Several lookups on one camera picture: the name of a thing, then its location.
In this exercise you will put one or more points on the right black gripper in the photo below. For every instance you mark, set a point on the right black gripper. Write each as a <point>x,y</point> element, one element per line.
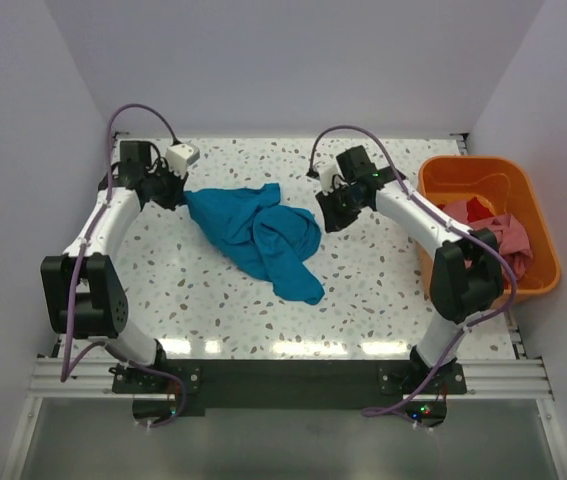
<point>333,222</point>

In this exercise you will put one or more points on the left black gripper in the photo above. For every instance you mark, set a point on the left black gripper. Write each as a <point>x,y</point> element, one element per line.
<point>177,196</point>

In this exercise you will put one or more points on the blue t shirt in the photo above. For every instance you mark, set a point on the blue t shirt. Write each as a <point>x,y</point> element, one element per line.
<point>264,238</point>

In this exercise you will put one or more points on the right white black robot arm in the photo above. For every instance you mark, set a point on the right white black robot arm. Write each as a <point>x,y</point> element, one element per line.
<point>466,275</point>

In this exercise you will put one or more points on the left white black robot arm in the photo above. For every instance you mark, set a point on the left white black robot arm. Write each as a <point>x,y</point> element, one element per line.
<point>85,298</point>

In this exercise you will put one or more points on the red t shirt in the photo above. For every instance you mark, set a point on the red t shirt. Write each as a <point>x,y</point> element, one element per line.
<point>476,211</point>

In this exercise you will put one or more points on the orange plastic basket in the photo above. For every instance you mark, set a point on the orange plastic basket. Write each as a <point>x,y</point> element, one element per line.
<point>503,187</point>

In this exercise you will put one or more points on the pink t shirt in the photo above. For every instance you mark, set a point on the pink t shirt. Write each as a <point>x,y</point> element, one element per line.
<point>512,237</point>

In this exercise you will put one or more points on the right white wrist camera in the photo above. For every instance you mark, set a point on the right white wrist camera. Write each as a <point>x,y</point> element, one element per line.
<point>330,179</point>

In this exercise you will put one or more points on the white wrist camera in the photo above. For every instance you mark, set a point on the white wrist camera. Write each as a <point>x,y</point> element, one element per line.
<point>330,179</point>
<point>180,157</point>

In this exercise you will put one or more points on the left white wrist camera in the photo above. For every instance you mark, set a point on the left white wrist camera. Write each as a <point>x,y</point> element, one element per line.
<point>180,157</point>

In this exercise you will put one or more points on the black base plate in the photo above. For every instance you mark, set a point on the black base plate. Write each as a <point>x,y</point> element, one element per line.
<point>192,387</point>

